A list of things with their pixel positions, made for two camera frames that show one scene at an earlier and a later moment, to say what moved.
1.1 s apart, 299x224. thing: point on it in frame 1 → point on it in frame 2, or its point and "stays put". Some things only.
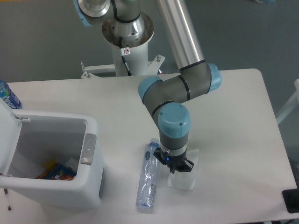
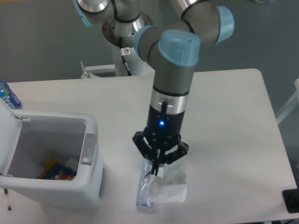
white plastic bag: [185, 180] → [170, 185]
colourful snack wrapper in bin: [55, 171] stays put
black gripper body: [179, 163] → [163, 129]
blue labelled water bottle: [9, 96] stays put
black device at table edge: [291, 198] stays put
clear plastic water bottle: [147, 180] stays put
